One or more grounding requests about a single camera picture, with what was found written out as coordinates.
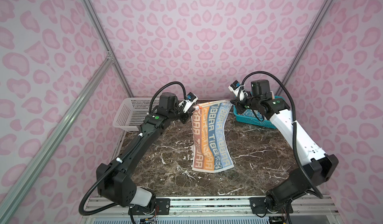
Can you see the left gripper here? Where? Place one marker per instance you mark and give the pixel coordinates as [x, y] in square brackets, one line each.
[186, 115]

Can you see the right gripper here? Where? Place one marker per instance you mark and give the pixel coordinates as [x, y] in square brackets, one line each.
[241, 109]

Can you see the cream rabbit text towel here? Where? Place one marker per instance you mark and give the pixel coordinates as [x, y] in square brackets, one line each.
[210, 152]

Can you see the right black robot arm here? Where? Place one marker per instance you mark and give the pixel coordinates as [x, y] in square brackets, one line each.
[315, 166]

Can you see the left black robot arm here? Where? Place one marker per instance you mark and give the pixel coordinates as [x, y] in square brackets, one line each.
[114, 181]

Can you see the teal patterned towel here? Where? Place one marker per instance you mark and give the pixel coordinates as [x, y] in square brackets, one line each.
[252, 114]

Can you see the teal plastic basket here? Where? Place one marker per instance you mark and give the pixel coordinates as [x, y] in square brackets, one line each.
[257, 119]

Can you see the white plastic basket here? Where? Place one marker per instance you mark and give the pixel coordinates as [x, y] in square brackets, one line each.
[131, 113]

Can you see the left diagonal aluminium strut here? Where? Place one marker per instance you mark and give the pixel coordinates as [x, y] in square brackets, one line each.
[20, 189]

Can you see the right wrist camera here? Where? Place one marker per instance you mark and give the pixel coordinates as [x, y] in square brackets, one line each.
[238, 90]

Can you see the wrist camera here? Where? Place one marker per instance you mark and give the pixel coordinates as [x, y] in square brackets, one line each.
[238, 90]
[189, 102]

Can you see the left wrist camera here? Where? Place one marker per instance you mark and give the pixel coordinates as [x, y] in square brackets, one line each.
[189, 102]

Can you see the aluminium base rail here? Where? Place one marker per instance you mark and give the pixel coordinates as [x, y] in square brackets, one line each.
[243, 210]

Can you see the right corner aluminium post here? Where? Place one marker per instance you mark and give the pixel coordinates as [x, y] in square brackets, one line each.
[313, 29]

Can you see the corner aluminium post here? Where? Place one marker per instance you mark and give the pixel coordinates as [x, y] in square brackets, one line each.
[91, 12]
[313, 29]

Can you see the left corner aluminium post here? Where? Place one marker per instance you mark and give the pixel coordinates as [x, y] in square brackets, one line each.
[91, 12]

